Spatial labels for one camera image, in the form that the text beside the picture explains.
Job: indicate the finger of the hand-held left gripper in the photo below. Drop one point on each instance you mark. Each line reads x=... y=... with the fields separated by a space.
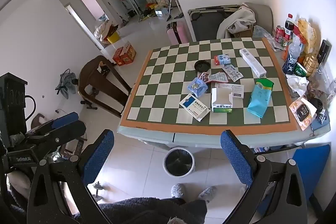
x=65 y=118
x=68 y=132

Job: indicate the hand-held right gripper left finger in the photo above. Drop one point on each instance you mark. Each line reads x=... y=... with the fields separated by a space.
x=98 y=158

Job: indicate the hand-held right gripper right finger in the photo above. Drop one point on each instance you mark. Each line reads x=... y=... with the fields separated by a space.
x=236 y=158

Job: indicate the white trash bin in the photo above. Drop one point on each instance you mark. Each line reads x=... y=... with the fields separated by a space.
x=179 y=162

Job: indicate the white green box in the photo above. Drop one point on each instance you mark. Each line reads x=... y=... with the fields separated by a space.
x=221 y=100

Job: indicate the green blue bag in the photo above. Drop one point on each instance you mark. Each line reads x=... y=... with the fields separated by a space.
x=260 y=100

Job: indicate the white blue medicine box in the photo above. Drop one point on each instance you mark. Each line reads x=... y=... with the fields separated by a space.
x=194 y=107

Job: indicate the small blue packet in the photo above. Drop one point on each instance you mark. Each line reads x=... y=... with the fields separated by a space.
x=196 y=87

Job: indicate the silver pouch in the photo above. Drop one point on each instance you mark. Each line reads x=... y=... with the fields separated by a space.
x=219 y=77

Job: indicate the silver blister pack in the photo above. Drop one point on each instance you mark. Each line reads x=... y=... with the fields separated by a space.
x=233 y=73

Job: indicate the red pouch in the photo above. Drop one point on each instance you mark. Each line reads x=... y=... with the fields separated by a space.
x=204 y=77

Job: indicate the long white box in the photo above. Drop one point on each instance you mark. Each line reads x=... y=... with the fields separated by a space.
x=252 y=62

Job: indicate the small black round dish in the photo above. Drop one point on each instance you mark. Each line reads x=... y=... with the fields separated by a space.
x=201 y=66

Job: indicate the person's left forearm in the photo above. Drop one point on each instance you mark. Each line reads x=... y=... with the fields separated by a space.
x=15 y=182

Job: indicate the chrome dumbbell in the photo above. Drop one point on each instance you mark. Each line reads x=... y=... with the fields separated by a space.
x=98 y=186

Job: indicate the grey right slipper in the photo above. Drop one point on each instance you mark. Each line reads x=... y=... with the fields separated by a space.
x=207 y=193

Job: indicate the dark wooden chair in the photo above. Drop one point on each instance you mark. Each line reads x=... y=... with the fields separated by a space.
x=88 y=77

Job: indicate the grey square table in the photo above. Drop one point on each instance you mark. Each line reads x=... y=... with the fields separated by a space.
x=147 y=132

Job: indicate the blue chair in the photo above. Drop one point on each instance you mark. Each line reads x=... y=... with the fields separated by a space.
x=312 y=166

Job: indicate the dark fleece pants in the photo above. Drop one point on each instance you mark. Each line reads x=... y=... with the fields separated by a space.
x=157 y=211

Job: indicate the orange white packet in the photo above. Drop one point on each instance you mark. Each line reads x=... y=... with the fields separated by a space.
x=302 y=112

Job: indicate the red carton box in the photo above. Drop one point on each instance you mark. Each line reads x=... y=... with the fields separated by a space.
x=119 y=56
x=129 y=52

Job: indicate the green white checkered mat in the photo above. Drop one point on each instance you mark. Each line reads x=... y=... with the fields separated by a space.
x=168 y=98

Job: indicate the black jar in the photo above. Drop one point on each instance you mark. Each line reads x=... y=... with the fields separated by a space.
x=316 y=104

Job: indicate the crumpled white tissue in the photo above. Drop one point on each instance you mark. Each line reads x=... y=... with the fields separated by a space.
x=296 y=82

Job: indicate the plastic bottle with red label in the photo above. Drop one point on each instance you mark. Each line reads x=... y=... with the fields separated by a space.
x=221 y=59

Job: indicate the clear bag of nuts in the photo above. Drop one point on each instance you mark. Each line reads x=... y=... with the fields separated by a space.
x=319 y=90

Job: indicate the green can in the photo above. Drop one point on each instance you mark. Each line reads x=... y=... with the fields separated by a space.
x=300 y=70

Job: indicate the clear water bottle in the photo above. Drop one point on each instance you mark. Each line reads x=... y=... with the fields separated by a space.
x=291 y=61

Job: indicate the golden bottle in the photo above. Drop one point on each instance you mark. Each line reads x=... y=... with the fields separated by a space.
x=311 y=64

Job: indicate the brown cardboard box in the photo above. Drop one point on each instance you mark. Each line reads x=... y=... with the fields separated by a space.
x=242 y=33

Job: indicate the clear plastic bag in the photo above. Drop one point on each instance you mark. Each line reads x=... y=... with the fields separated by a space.
x=262 y=32

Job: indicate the red can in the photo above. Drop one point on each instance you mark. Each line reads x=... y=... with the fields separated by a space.
x=279 y=33

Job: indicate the dark folding bed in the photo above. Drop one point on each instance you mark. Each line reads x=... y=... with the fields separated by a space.
x=207 y=24

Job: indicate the pink suitcase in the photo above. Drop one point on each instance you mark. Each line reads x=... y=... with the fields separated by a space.
x=181 y=31

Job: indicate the white coat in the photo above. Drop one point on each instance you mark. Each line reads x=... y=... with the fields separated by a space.
x=236 y=19

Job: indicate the black box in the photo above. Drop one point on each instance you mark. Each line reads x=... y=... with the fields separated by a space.
x=324 y=50

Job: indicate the cola bottle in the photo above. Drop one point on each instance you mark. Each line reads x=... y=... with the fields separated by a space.
x=289 y=27

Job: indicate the grey chair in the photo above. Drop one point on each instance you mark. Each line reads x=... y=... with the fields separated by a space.
x=262 y=16

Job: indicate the yellow snack bag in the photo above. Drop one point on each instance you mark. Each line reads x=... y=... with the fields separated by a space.
x=308 y=32

